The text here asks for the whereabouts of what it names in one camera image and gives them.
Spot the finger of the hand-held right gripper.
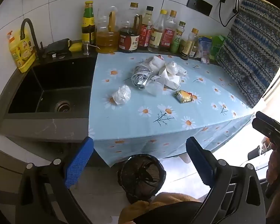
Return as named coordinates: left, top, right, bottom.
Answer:
left=255, top=111, right=280, bottom=132
left=252, top=119, right=280, bottom=144

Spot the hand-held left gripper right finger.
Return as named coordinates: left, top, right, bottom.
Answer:
left=185, top=136, right=266, bottom=224

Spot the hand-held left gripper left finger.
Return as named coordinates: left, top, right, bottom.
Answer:
left=15, top=136, right=95, bottom=224

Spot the black trash bin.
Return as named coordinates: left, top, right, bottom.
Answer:
left=118, top=154, right=166, bottom=204

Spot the yellow green snack packet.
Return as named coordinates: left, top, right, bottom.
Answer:
left=174, top=90, right=194, bottom=103

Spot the white tissue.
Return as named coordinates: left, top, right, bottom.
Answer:
left=111, top=85, right=131, bottom=105

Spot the crushed white paper cup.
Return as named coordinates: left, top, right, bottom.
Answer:
left=162, top=75, right=181, bottom=91

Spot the clear plastic cup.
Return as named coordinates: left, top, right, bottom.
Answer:
left=146, top=76, right=165, bottom=97

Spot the silver foil bag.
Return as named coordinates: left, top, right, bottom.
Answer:
left=131, top=64, right=153, bottom=90

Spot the grey white towel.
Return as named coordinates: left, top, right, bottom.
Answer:
left=143, top=56, right=166, bottom=74

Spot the person's right hand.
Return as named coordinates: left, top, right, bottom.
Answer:
left=266, top=143, right=280, bottom=186

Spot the blue daisy print tablecloth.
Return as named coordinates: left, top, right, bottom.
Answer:
left=88, top=51, right=253, bottom=167

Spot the person's brown trouser leg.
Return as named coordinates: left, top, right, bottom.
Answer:
left=119, top=192, right=201, bottom=224

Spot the black kitchen sink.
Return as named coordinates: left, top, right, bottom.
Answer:
left=2, top=56, right=97, bottom=122

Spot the blue patterned cloth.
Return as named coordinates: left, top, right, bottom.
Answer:
left=216, top=0, right=280, bottom=108

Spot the blue and white plastic bag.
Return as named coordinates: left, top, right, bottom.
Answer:
left=197, top=36, right=213, bottom=63

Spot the small bottle with gold cap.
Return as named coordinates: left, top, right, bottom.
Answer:
left=180, top=28, right=199, bottom=60

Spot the yellow sponge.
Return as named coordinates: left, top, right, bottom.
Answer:
left=69, top=41, right=83, bottom=52

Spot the black folded cloth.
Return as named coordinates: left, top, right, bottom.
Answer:
left=47, top=39, right=71, bottom=55

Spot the green glass bottle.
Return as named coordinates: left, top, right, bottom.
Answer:
left=170, top=21, right=186, bottom=54

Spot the yellow dish soap bottle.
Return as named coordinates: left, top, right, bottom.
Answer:
left=7, top=29, right=36, bottom=73

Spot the large clear cooking oil jug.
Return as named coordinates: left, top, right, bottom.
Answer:
left=95, top=6, right=120, bottom=54

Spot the clear bottle with red label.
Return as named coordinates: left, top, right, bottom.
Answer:
left=159, top=10, right=178, bottom=52

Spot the dark soy sauce jug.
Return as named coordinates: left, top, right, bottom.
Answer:
left=118, top=2, right=143, bottom=53

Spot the clear bottle with beige label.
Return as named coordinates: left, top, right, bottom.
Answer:
left=147, top=9, right=167, bottom=52

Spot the green label sauce bottle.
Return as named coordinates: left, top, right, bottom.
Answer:
left=81, top=1, right=96, bottom=46

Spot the black curved faucet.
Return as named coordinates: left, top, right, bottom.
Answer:
left=20, top=18, right=47, bottom=61

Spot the dark bottle with red label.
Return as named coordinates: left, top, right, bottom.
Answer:
left=138, top=6, right=154, bottom=50

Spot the black cable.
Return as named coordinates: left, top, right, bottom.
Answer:
left=218, top=0, right=240, bottom=27

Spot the black wall socket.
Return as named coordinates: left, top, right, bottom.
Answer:
left=186, top=0, right=213, bottom=16

